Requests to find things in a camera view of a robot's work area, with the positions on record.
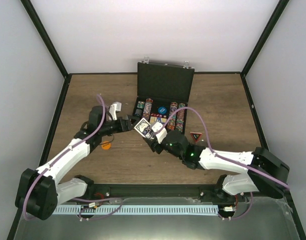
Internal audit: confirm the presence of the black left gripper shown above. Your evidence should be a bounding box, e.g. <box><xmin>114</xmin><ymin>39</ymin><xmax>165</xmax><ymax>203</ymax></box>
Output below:
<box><xmin>100</xmin><ymin>115</ymin><xmax>141</xmax><ymax>137</ymax></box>

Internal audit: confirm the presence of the blue white card deck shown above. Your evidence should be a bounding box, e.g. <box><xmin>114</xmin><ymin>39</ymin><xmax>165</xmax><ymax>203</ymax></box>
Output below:
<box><xmin>133</xmin><ymin>118</ymin><xmax>153</xmax><ymax>139</ymax></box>

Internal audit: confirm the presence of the blue yellow card deck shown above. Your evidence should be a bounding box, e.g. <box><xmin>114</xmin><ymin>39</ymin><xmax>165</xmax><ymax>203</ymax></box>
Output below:
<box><xmin>149</xmin><ymin>116</ymin><xmax>167</xmax><ymax>124</ymax></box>

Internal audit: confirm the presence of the blue small blind button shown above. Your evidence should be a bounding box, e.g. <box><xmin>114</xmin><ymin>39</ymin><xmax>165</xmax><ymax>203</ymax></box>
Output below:
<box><xmin>158</xmin><ymin>106</ymin><xmax>167</xmax><ymax>115</ymax></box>

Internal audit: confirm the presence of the orange round button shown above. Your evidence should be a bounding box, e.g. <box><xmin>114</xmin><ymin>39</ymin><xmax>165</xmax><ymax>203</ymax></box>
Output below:
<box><xmin>101</xmin><ymin>141</ymin><xmax>112</xmax><ymax>150</ymax></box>

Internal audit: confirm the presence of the black poker chip case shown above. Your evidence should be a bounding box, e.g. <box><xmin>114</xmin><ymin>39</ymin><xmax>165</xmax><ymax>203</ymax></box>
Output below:
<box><xmin>132</xmin><ymin>57</ymin><xmax>195</xmax><ymax>118</ymax></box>

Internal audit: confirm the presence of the red black triangular token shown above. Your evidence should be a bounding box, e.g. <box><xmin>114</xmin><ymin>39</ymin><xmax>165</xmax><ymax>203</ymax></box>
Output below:
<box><xmin>190</xmin><ymin>132</ymin><xmax>203</xmax><ymax>143</ymax></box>

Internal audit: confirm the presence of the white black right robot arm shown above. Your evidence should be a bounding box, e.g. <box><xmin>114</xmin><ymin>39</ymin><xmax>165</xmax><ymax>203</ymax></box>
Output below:
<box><xmin>144</xmin><ymin>130</ymin><xmax>290</xmax><ymax>202</ymax></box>

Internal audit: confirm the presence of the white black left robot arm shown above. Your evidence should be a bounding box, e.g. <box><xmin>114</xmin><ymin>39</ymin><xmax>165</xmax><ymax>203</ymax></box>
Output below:
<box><xmin>15</xmin><ymin>105</ymin><xmax>140</xmax><ymax>220</ymax></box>

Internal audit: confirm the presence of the black round cup in case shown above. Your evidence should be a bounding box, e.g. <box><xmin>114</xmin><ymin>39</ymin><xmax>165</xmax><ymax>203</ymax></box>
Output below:
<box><xmin>134</xmin><ymin>109</ymin><xmax>143</xmax><ymax>118</ymax></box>

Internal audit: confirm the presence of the short poker chip stack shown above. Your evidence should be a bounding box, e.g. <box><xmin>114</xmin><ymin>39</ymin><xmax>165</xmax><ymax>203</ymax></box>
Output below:
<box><xmin>136</xmin><ymin>101</ymin><xmax>145</xmax><ymax>109</ymax></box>

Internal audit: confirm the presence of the red dice row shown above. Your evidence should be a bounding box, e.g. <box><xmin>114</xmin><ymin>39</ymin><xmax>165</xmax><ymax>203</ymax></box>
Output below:
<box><xmin>150</xmin><ymin>113</ymin><xmax>167</xmax><ymax>118</ymax></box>

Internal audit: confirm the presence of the tall poker chip row left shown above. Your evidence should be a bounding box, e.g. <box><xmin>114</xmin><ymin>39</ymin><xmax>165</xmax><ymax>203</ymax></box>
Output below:
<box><xmin>142</xmin><ymin>98</ymin><xmax>153</xmax><ymax>121</ymax></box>

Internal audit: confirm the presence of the poker chip row right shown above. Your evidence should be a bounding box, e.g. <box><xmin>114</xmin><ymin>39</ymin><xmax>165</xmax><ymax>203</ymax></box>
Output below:
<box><xmin>175</xmin><ymin>103</ymin><xmax>186</xmax><ymax>133</ymax></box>

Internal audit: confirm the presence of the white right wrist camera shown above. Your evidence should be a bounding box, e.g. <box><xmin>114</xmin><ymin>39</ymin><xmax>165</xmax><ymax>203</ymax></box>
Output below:
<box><xmin>151</xmin><ymin>121</ymin><xmax>167</xmax><ymax>144</ymax></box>

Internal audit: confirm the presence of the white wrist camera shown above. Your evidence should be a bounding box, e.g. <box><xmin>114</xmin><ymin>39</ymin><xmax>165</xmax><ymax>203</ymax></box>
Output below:
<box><xmin>151</xmin><ymin>121</ymin><xmax>167</xmax><ymax>144</ymax></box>
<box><xmin>109</xmin><ymin>101</ymin><xmax>122</xmax><ymax>121</ymax></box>

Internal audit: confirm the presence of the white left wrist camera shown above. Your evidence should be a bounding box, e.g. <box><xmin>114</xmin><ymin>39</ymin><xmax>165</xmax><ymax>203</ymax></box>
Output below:
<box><xmin>109</xmin><ymin>101</ymin><xmax>122</xmax><ymax>121</ymax></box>

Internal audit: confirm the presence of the black front mounting rail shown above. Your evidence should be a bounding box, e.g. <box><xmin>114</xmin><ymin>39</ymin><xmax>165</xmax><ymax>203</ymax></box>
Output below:
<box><xmin>55</xmin><ymin>183</ymin><xmax>290</xmax><ymax>203</ymax></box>

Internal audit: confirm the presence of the light blue slotted cable duct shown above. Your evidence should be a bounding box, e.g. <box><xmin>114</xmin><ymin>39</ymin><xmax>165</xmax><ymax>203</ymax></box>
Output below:
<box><xmin>53</xmin><ymin>204</ymin><xmax>219</xmax><ymax>216</ymax></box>

